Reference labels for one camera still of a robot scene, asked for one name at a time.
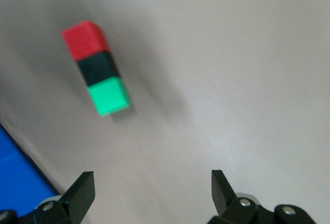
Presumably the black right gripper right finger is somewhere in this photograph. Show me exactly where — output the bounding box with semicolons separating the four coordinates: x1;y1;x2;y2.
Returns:
203;169;318;224

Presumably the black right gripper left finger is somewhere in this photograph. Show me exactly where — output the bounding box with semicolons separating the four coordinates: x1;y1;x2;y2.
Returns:
0;171;96;224

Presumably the small green cube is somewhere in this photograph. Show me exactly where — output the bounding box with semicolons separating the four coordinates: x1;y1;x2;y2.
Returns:
87;76;133;117

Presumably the small red cube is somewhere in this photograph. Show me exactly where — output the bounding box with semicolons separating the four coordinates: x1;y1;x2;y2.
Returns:
61;20;112;62

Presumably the small black cube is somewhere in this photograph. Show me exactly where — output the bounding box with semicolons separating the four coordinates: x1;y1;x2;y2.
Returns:
77;51;121;87

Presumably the blue plastic storage bin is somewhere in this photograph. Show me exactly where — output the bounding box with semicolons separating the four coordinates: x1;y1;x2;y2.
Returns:
0;122;61;217

